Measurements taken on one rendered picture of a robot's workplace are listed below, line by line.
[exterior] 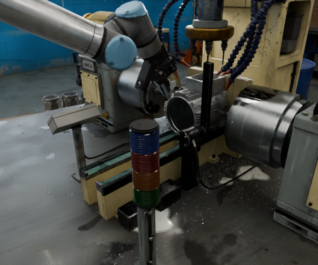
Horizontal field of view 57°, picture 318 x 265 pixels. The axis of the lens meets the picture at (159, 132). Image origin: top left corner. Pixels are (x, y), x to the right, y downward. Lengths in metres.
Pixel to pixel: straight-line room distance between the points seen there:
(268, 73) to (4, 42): 5.66
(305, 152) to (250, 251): 0.31
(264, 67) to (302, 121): 0.48
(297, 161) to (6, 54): 6.01
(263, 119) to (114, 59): 0.47
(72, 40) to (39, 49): 5.79
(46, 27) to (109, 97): 0.76
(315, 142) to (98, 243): 0.65
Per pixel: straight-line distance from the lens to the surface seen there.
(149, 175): 0.61
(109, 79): 1.42
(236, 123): 0.96
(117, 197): 0.96
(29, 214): 1.08
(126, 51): 0.79
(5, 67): 6.50
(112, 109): 1.46
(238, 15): 1.32
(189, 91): 1.12
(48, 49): 6.59
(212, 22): 1.10
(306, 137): 0.86
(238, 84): 1.19
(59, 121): 1.03
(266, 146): 0.93
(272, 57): 1.25
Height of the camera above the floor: 1.46
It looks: 26 degrees down
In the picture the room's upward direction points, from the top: 1 degrees counter-clockwise
